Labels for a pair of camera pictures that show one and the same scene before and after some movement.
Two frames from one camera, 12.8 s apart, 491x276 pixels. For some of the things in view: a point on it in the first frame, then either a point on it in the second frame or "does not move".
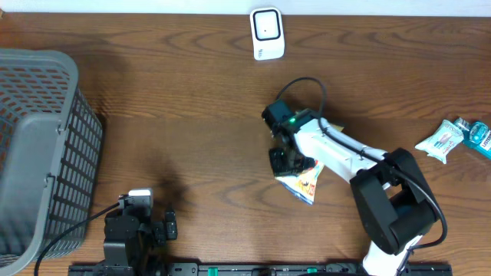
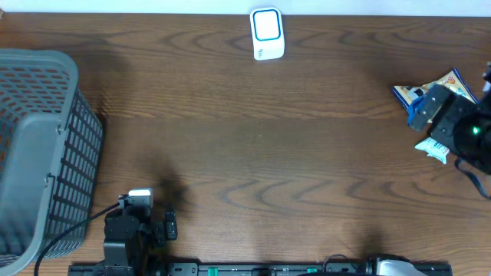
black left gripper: x=160 y=232 does not move
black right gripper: x=278 y=171 to x=450 y=127
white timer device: x=268 y=33 does not move
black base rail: x=252 y=269 does not move
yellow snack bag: x=301 y=185 to x=408 y=96
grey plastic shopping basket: x=51 y=156 does not move
